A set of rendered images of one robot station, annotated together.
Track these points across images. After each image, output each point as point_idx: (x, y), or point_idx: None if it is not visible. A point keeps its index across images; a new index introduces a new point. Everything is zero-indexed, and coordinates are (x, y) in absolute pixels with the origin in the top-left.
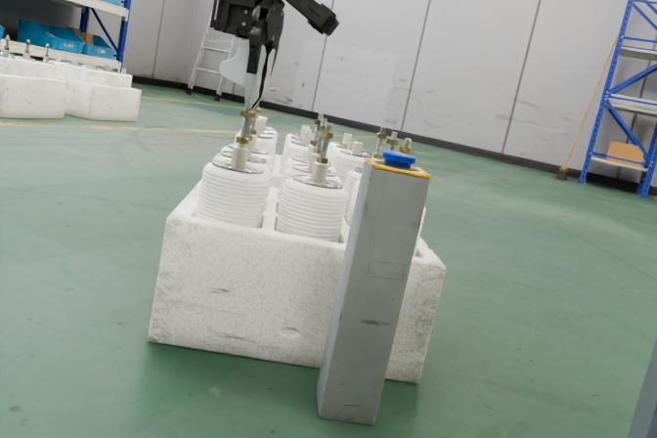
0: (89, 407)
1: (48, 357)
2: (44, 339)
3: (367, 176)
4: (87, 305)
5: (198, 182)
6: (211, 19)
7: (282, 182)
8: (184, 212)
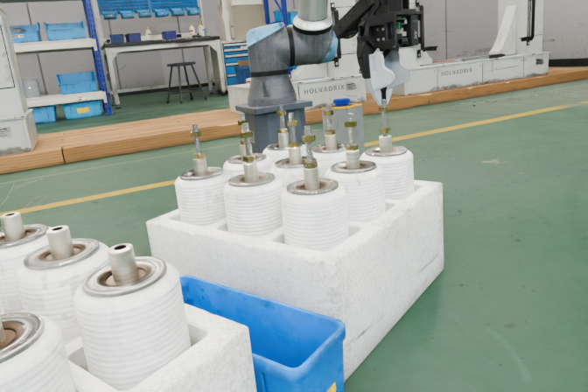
0: (481, 239)
1: (509, 262)
2: (515, 274)
3: (359, 111)
4: (488, 304)
5: (367, 239)
6: (423, 36)
7: (279, 210)
8: (425, 186)
